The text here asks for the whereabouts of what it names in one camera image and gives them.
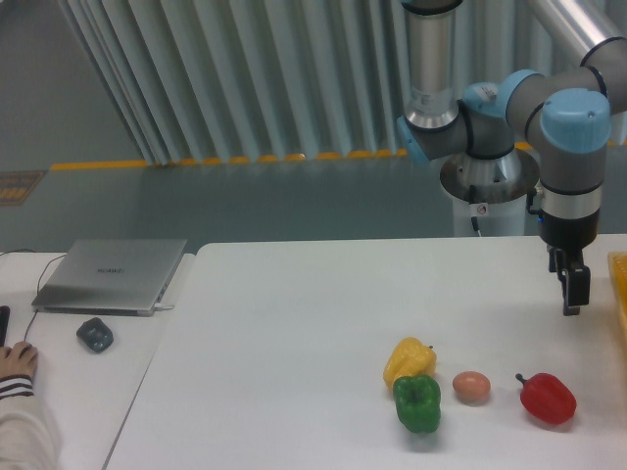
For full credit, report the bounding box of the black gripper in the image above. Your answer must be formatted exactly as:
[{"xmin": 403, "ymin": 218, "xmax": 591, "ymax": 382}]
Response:
[{"xmin": 539, "ymin": 211, "xmax": 600, "ymax": 316}]

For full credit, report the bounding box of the red bell pepper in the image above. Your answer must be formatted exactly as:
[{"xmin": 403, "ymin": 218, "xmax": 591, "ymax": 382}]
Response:
[{"xmin": 515, "ymin": 372, "xmax": 577, "ymax": 426}]

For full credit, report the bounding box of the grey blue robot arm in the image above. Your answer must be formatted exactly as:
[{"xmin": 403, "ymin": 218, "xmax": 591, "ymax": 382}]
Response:
[{"xmin": 397, "ymin": 1, "xmax": 626, "ymax": 315}]

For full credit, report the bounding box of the striped sleeve forearm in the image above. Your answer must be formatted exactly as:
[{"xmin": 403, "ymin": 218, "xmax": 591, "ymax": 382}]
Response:
[{"xmin": 1, "ymin": 375, "xmax": 58, "ymax": 469}]

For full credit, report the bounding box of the yellow plastic basket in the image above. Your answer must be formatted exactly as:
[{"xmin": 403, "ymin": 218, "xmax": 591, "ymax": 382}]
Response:
[{"xmin": 607, "ymin": 252, "xmax": 627, "ymax": 337}]

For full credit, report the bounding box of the person's hand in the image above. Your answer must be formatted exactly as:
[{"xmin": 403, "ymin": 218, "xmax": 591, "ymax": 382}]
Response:
[{"xmin": 0, "ymin": 341, "xmax": 38, "ymax": 380}]

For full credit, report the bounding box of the brown egg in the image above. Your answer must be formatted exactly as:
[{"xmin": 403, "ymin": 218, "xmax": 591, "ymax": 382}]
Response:
[{"xmin": 453, "ymin": 371, "xmax": 491, "ymax": 404}]

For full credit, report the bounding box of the yellow bell pepper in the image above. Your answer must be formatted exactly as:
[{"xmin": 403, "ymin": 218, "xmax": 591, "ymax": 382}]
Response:
[{"xmin": 383, "ymin": 337, "xmax": 437, "ymax": 391}]

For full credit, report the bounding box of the green bell pepper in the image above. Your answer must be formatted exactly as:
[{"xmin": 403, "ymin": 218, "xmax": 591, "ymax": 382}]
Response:
[{"xmin": 393, "ymin": 375, "xmax": 441, "ymax": 433}]

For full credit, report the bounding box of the white pleated curtain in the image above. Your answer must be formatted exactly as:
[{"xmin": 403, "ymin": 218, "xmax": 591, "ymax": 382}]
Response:
[{"xmin": 56, "ymin": 0, "xmax": 627, "ymax": 166}]

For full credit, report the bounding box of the silver closed laptop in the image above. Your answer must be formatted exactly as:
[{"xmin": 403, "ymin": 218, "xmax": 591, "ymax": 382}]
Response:
[{"xmin": 32, "ymin": 239, "xmax": 186, "ymax": 316}]

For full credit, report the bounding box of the black phone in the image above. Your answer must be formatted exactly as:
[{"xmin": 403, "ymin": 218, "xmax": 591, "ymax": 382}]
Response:
[{"xmin": 0, "ymin": 305, "xmax": 11, "ymax": 347}]

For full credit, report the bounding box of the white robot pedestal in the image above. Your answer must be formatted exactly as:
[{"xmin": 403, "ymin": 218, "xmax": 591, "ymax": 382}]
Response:
[{"xmin": 440, "ymin": 149, "xmax": 539, "ymax": 237}]

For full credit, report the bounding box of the black laptop cable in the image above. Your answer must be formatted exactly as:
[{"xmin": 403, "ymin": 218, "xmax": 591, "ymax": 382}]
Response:
[{"xmin": 0, "ymin": 248, "xmax": 69, "ymax": 343}]

